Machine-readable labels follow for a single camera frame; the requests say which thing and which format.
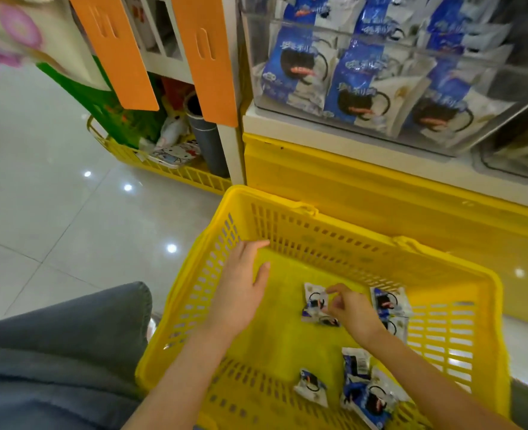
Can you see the white plush toy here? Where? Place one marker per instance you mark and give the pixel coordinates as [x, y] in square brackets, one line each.
[172, 129]

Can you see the pile of blue packets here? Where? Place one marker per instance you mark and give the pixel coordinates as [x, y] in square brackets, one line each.
[362, 80]

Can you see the person's right forearm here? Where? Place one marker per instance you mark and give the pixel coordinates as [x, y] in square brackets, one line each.
[429, 385]

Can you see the person's left leg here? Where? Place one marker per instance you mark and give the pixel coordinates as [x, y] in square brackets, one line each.
[58, 362]

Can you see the person's left thumb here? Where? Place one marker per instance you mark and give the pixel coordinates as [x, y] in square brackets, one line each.
[262, 277]

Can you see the person's right hand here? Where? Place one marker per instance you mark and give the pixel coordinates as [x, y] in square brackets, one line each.
[358, 315]

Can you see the white printed flat box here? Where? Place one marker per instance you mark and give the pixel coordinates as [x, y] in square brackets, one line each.
[176, 154]

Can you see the person's left forearm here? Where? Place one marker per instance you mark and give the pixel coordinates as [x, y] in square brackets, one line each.
[183, 380]

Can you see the yellow shelf base panel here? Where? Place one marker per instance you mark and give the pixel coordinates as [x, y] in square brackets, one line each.
[380, 205]

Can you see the grey cylinder tube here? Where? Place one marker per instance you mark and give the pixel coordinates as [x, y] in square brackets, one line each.
[208, 138]

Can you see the pink floral printed bag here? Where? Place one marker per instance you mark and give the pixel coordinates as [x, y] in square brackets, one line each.
[22, 31]

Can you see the white rack frame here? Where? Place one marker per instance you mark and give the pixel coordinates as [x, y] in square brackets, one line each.
[174, 64]

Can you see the white shelf board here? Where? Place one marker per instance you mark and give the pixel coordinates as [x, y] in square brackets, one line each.
[380, 152]

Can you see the orange plastic panel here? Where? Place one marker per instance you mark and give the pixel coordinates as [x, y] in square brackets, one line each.
[208, 58]
[118, 53]

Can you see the person's left hand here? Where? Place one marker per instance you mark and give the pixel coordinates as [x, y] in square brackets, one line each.
[234, 295]

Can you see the person's right thumb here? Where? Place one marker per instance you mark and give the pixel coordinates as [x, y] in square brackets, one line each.
[332, 309]

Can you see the clear acrylic display bin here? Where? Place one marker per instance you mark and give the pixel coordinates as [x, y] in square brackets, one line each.
[519, 152]
[505, 85]

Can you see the yellow plastic shopping basket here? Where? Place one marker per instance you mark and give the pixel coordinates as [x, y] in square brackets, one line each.
[290, 344]
[174, 172]

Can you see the green printed bag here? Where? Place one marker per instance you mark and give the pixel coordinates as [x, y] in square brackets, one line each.
[116, 118]

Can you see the blue white snack packet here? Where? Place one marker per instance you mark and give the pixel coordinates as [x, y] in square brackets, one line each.
[391, 302]
[357, 363]
[314, 302]
[398, 329]
[371, 400]
[311, 387]

